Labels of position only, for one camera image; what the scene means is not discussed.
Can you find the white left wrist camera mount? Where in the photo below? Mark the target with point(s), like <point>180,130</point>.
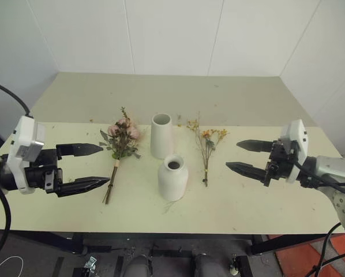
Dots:
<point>24,135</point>

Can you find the silver caster wheel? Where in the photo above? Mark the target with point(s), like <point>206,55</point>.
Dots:
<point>91,262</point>

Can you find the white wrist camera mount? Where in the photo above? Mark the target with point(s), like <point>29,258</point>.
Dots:
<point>298,132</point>
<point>24,135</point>

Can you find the white caster wheel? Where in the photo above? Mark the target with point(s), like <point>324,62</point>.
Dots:
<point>234,268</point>

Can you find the yellow dried flower bouquet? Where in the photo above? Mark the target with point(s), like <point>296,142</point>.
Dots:
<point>208,142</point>

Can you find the black metal table frame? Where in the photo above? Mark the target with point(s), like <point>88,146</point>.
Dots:
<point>45,240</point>

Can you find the white bottle-shaped vase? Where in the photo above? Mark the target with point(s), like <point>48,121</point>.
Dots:
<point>172,181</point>

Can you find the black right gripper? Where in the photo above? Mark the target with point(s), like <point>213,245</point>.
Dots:
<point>279,167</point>

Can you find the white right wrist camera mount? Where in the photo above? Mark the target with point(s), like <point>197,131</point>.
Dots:
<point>298,132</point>

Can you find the orange floor mat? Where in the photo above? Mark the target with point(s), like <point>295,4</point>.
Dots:
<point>293,262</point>

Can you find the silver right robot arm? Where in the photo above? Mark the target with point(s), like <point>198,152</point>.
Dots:
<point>331,167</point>

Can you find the tall white tapered vase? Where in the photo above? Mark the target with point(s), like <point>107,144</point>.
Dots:
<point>161,138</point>

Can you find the dark rounded shape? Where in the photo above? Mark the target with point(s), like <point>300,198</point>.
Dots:
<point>137,267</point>

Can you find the pink rose bouquet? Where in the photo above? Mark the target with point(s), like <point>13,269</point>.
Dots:
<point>121,138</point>

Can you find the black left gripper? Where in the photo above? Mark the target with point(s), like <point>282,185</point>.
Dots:
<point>47,173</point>

